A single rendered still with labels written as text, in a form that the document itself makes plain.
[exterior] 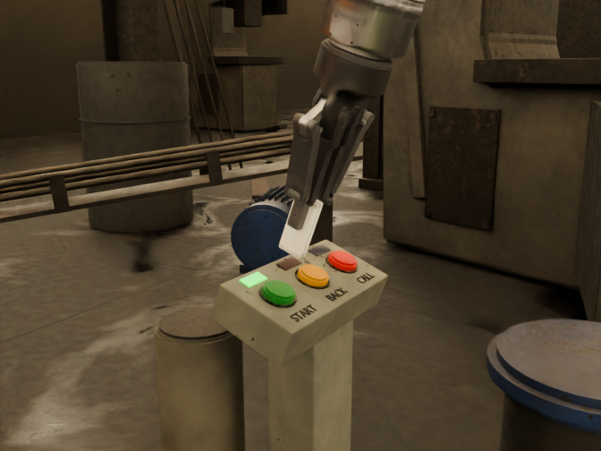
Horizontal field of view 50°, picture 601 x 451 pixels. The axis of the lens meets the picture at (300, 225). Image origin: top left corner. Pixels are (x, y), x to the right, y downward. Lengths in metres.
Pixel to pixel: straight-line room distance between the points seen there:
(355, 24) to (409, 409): 1.28
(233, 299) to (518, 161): 2.06
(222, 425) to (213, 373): 0.08
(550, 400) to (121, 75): 2.79
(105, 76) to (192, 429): 2.67
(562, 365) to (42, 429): 1.22
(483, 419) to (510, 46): 1.68
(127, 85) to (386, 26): 2.83
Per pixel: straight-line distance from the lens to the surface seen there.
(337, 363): 0.85
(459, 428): 1.69
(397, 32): 0.62
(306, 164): 0.64
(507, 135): 2.71
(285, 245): 0.72
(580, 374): 1.03
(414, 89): 2.92
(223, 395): 0.90
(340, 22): 0.62
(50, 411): 1.83
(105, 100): 3.42
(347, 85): 0.63
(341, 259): 0.86
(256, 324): 0.73
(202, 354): 0.86
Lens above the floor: 0.86
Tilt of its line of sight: 14 degrees down
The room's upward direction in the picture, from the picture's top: straight up
